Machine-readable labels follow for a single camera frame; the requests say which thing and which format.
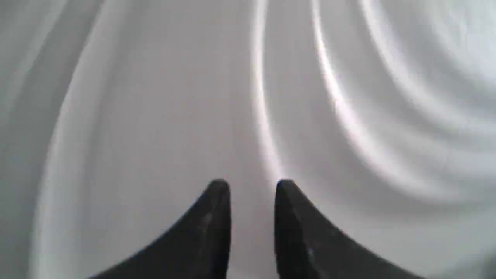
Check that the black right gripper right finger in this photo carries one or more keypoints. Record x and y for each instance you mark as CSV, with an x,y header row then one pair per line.
x,y
309,246

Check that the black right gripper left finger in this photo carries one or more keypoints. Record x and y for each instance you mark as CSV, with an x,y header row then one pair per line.
x,y
197,246

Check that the grey backdrop curtain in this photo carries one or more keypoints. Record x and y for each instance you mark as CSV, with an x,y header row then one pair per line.
x,y
117,114

